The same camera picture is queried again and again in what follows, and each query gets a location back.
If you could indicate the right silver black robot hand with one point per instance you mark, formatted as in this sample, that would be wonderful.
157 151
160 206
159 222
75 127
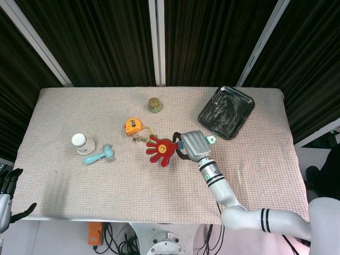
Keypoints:
195 144

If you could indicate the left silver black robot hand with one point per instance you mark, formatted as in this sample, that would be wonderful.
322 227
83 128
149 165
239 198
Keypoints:
4 207

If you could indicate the red hand clapper toy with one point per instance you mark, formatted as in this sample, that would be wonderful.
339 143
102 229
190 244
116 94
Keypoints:
159 150

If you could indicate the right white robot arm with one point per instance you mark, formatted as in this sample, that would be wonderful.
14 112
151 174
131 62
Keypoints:
223 188

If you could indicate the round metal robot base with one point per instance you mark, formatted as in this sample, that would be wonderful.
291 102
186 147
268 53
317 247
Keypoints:
167 245

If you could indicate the light blue toy hammer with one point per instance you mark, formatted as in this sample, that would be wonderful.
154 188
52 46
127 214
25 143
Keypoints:
106 153

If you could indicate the orange device box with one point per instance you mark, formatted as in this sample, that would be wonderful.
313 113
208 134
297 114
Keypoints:
94 233

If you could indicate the black plastic tray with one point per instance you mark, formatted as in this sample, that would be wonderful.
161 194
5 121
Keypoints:
225 112

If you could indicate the small jar gold lid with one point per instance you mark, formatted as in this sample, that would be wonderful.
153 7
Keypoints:
154 105

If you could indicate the orange tape measure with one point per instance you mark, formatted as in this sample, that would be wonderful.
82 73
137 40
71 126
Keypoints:
133 126

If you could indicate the beige waffle tablecloth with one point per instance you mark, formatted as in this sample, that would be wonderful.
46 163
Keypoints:
132 191

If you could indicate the white paper cup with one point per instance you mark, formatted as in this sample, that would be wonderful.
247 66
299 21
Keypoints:
83 144

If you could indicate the black pleated curtain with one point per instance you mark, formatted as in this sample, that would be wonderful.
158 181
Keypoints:
310 66
101 40
16 87
210 40

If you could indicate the aluminium frame post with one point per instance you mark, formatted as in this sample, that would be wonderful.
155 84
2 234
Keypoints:
40 45
157 42
261 45

